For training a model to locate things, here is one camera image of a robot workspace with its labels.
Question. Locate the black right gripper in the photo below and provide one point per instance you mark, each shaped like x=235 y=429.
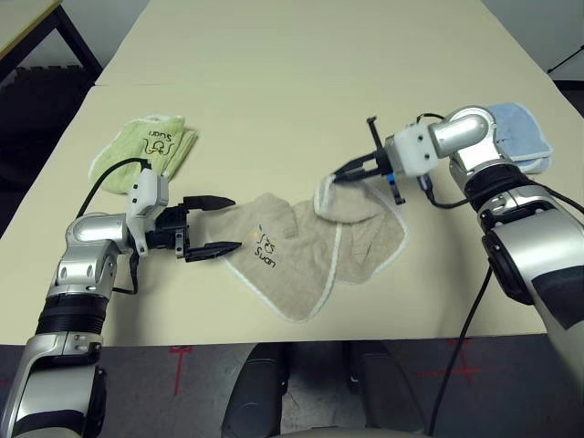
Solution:
x=382 y=157

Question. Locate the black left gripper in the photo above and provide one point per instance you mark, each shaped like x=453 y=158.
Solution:
x=169 y=228

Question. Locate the beige towel with white trim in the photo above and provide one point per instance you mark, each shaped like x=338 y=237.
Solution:
x=292 y=255

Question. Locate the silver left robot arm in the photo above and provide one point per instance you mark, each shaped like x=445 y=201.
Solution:
x=82 y=264

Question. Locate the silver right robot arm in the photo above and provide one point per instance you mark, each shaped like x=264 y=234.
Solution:
x=515 y=214

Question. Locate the green folded towel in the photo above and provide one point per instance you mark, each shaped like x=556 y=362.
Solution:
x=132 y=150

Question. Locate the blue folded towel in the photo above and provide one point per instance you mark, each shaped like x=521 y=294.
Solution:
x=524 y=132

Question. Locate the grey robot left leg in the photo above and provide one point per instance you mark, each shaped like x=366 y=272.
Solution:
x=251 y=392

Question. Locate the grey robot leg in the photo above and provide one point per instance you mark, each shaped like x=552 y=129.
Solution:
x=388 y=392
x=251 y=392

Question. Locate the black foam floor mat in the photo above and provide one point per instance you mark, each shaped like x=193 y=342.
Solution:
x=36 y=118

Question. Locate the grey robot right leg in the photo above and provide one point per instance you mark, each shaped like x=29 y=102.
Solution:
x=388 y=392

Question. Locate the black tripod leg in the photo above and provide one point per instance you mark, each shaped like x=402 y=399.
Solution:
x=566 y=58

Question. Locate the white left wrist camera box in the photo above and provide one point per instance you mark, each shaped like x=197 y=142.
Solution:
x=148 y=191

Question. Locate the side table with black frame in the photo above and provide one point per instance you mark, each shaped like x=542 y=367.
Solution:
x=23 y=18

